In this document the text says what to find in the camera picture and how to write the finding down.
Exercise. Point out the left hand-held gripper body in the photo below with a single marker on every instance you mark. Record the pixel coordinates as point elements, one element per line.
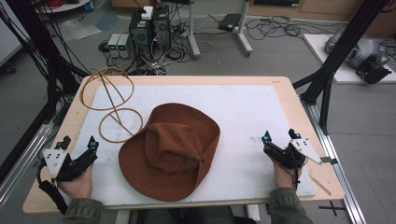
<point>57,161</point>

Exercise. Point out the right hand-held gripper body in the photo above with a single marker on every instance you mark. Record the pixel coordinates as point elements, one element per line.
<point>286,155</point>

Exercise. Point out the brown felt hat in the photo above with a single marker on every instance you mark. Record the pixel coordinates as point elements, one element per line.
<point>174,149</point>

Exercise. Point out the person's right hand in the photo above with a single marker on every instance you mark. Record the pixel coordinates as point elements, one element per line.
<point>283,177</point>

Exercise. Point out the person's left hand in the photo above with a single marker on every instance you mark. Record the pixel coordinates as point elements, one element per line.
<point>77,185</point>

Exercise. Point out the white foam mat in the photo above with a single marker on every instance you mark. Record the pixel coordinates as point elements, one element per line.
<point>243,112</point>

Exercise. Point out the thin wooden stick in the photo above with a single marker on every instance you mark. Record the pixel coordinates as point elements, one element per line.
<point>320,185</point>

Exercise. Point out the white platform board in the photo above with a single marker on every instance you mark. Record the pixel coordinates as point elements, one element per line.
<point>323,53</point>

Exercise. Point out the black device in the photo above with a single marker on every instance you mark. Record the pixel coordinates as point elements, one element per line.
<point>372,71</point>

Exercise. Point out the grey power supply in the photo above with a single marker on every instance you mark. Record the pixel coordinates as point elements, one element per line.
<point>113,45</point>
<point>123,46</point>

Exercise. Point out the grey robot shell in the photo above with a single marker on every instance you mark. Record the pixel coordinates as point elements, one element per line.
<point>361,49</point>

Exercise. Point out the white desk leg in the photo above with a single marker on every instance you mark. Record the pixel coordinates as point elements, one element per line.
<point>243,31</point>
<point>193,31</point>

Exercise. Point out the black computer tower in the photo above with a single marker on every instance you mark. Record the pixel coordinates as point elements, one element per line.
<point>162,29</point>
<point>140,34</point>

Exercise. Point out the black flat box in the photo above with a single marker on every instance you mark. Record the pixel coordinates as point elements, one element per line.
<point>229,21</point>

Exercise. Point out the round white table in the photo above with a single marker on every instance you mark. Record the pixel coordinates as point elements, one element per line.
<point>63,5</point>

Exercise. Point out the blue tape roll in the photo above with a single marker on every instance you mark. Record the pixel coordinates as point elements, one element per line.
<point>89,5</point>

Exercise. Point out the small white box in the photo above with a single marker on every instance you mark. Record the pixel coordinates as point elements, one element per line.
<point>147,12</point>

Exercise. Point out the aluminium rail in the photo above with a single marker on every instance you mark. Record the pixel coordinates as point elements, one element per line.
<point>28,155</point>
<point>339,174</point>

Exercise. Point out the black metal frame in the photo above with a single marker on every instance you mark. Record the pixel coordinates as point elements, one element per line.
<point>37,40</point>
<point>342,46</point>

